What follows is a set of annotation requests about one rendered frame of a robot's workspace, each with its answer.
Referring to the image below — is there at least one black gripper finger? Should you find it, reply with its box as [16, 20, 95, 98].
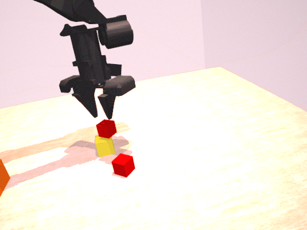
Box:
[72, 88, 98, 118]
[98, 93, 116, 120]

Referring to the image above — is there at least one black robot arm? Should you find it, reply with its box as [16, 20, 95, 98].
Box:
[34, 0, 134, 81]

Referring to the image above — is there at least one yellow cube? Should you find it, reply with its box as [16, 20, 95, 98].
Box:
[95, 136, 115, 157]

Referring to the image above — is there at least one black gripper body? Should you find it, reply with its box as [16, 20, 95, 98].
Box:
[59, 52, 136, 96]

